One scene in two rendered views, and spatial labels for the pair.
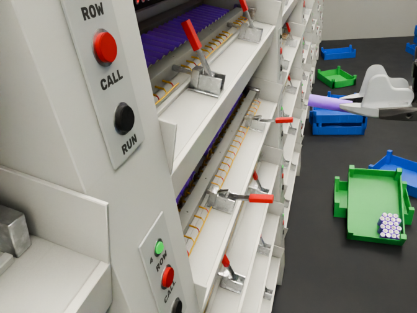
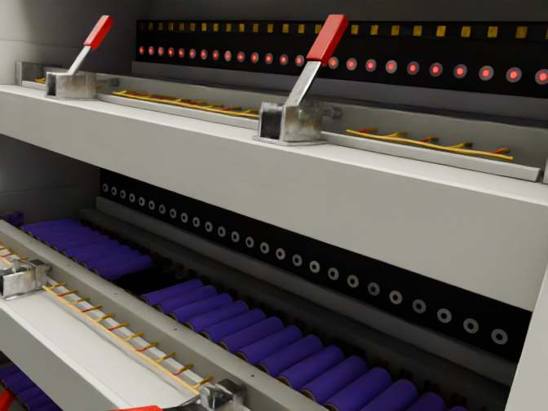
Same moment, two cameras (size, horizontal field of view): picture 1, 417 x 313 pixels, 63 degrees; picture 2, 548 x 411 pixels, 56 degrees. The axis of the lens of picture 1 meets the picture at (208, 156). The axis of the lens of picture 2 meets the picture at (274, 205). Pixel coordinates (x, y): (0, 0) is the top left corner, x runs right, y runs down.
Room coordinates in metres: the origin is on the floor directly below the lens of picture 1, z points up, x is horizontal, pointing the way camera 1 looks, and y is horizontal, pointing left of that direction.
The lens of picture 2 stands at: (0.76, -0.41, 0.87)
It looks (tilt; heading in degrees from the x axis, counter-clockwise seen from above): 2 degrees down; 106
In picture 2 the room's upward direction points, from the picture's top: 15 degrees clockwise
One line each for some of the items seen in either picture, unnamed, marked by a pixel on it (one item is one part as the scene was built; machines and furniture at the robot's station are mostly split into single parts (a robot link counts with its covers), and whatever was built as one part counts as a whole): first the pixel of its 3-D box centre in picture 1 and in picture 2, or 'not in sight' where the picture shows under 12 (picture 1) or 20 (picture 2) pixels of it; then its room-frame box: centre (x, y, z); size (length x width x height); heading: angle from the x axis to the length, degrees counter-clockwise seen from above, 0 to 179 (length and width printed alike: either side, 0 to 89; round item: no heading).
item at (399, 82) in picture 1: (373, 84); not in sight; (0.47, -0.26, 0.85); 0.09 x 0.03 x 0.06; 64
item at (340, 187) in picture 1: (370, 199); not in sight; (1.15, -0.68, 0.04); 0.30 x 0.20 x 0.08; 68
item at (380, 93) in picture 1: (375, 94); not in sight; (0.43, -0.24, 0.85); 0.09 x 0.03 x 0.06; 73
